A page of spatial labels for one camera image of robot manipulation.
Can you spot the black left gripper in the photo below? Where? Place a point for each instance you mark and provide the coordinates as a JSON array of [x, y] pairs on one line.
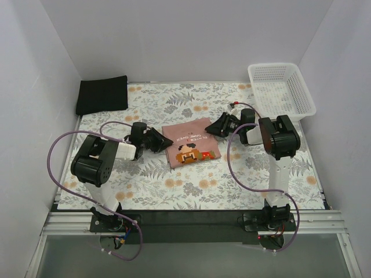
[[153, 139]]

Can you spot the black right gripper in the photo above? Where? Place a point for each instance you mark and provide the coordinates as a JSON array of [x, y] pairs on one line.
[[223, 125]]

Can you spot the pink t shirt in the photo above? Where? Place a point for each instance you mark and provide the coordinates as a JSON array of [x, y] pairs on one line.
[[191, 143]]

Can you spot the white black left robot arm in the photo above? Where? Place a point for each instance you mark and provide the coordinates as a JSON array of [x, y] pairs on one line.
[[94, 161]]

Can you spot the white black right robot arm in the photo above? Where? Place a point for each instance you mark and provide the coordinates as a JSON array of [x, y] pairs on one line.
[[280, 141]]

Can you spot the floral patterned table mat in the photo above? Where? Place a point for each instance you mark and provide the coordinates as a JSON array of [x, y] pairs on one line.
[[150, 182]]

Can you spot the white plastic basket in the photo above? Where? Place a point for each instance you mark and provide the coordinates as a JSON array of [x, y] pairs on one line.
[[280, 89]]

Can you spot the folded black t shirt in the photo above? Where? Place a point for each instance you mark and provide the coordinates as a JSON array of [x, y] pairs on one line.
[[102, 95]]

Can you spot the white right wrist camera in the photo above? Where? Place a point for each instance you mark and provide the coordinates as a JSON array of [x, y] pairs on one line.
[[232, 108]]

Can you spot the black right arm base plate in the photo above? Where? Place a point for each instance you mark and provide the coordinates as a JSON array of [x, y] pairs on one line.
[[268, 219]]

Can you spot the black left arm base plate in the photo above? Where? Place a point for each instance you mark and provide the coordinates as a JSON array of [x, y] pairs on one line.
[[109, 223]]

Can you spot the aluminium frame rail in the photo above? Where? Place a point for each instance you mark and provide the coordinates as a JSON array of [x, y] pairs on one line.
[[311, 222]]

